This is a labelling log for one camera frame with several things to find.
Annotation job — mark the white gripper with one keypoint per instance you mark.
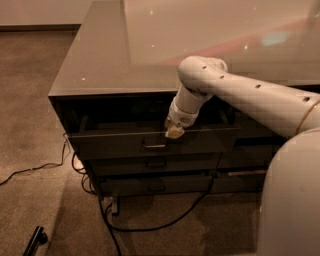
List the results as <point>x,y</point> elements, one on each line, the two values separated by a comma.
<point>181,119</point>

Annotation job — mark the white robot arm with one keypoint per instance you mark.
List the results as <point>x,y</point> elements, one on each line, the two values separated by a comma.
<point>289,222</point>

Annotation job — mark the grey glass-top drawer cabinet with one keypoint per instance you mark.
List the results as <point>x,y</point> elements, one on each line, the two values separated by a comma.
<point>122,65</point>

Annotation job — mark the metal cabinet leg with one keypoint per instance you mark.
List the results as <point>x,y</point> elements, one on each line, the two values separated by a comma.
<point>115,206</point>

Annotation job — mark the black bar object on floor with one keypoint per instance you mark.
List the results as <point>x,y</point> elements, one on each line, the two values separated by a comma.
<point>38,238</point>

